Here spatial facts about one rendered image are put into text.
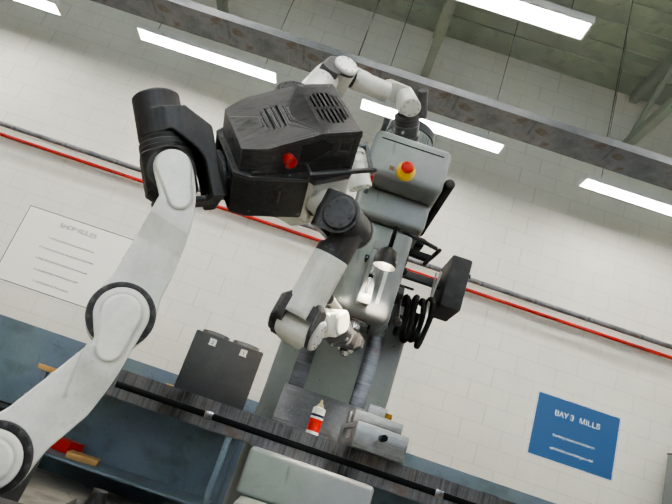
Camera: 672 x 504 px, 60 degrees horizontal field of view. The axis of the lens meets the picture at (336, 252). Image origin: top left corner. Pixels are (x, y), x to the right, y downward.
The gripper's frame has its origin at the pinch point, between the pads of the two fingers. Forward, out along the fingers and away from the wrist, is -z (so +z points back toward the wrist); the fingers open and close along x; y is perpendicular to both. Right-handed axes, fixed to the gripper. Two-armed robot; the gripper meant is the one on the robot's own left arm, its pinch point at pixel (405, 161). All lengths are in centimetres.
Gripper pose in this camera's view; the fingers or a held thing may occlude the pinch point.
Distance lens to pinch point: 215.0
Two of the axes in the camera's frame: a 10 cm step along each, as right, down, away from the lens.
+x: 9.2, 2.0, -3.3
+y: 3.8, -5.7, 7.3
